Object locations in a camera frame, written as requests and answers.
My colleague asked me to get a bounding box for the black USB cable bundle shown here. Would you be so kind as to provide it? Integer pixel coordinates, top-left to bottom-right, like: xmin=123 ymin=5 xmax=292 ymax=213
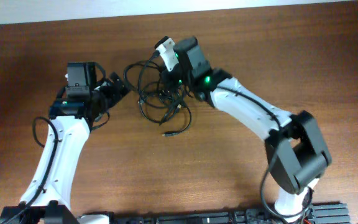
xmin=122 ymin=60 xmax=194 ymax=138

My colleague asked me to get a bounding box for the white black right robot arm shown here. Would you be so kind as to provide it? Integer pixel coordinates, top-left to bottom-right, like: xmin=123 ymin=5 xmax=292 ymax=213
xmin=155 ymin=36 xmax=332 ymax=222

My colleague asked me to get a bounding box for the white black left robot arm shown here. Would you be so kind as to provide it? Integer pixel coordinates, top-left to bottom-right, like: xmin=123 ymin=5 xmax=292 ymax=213
xmin=0 ymin=62 xmax=129 ymax=223

